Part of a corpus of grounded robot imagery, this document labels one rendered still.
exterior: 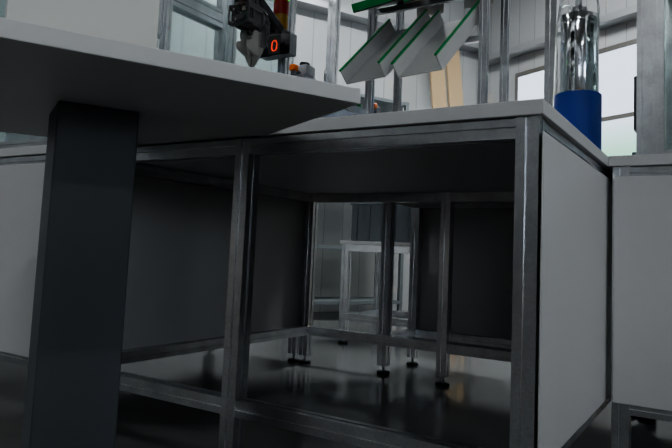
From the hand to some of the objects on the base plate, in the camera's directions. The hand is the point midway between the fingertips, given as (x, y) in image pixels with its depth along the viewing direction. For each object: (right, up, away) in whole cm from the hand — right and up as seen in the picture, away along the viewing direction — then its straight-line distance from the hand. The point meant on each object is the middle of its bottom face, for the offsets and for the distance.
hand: (253, 63), depth 165 cm
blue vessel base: (+105, -27, +50) cm, 119 cm away
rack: (+49, -21, +6) cm, 53 cm away
